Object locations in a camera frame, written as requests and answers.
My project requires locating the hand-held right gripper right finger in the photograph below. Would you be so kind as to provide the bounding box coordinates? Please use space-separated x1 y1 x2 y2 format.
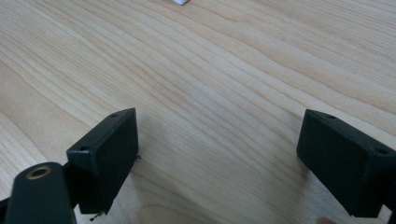
296 108 396 218

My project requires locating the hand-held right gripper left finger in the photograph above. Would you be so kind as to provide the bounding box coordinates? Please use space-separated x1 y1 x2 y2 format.
65 107 139 216

